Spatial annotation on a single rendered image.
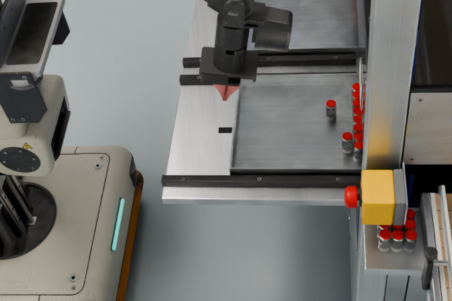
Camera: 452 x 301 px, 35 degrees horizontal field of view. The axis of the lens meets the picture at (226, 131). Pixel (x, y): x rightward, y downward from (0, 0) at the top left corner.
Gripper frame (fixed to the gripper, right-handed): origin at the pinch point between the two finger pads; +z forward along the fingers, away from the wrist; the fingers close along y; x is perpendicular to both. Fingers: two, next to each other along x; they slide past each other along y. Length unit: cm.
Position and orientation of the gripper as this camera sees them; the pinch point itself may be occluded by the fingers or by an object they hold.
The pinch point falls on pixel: (224, 95)
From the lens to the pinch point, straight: 133.7
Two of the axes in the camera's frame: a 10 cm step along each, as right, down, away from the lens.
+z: -0.8, 6.2, 7.8
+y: 9.9, 1.0, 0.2
